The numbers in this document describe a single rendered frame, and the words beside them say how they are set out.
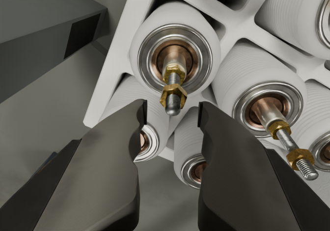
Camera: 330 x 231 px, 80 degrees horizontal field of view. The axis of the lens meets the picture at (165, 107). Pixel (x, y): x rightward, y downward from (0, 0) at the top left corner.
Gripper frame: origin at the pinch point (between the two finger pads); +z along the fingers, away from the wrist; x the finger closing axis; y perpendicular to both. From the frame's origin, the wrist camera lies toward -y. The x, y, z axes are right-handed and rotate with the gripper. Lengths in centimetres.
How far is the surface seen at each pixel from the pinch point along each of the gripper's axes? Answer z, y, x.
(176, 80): 3.9, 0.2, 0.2
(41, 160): 34, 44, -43
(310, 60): 16.4, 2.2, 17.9
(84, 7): 26.5, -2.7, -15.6
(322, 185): 22, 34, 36
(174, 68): 5.4, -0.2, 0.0
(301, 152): 1.8, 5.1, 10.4
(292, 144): 3.1, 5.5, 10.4
